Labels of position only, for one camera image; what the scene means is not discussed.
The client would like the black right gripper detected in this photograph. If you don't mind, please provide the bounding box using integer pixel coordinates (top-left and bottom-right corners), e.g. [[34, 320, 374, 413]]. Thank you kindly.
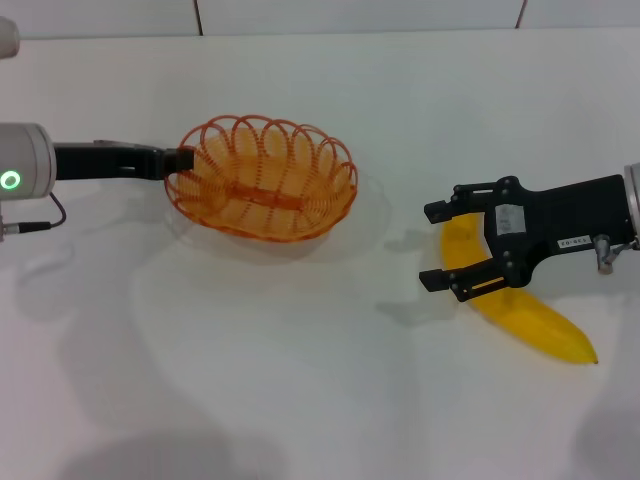
[[418, 174, 632, 303]]

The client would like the yellow banana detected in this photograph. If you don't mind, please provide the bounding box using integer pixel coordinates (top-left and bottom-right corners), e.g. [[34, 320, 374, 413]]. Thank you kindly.
[[439, 214, 601, 367]]

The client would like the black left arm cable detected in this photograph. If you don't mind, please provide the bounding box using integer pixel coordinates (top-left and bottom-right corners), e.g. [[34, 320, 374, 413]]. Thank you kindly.
[[0, 192, 69, 237]]

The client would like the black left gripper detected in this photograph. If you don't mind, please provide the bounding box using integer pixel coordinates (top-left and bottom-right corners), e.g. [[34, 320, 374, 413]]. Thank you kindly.
[[53, 139, 196, 183]]

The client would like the silver right connector plug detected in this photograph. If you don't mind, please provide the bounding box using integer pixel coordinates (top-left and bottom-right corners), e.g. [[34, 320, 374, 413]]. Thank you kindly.
[[593, 234, 617, 276]]

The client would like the orange woven plastic basket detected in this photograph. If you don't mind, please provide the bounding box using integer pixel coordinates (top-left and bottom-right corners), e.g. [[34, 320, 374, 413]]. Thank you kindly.
[[163, 114, 360, 245]]

